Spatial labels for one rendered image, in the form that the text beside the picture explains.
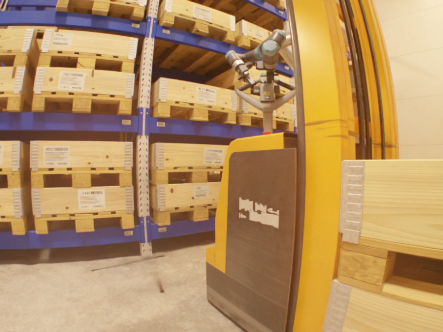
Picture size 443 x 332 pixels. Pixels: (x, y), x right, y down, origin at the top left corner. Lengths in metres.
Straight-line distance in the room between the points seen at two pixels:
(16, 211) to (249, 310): 1.65
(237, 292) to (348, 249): 0.61
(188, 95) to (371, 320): 2.01
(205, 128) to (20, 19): 2.00
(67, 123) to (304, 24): 1.69
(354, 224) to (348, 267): 0.12
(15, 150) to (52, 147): 0.30
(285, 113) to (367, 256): 2.41
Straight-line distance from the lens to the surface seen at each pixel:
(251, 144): 0.91
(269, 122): 1.57
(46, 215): 1.93
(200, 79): 3.54
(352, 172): 0.64
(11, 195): 1.95
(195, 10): 2.57
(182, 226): 2.18
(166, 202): 2.00
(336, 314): 0.78
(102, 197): 1.89
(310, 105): 0.81
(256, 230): 0.92
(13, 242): 2.11
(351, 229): 0.66
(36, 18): 2.35
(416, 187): 0.59
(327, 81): 0.79
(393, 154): 1.28
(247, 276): 1.03
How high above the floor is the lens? 0.79
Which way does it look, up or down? level
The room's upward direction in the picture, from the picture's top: straight up
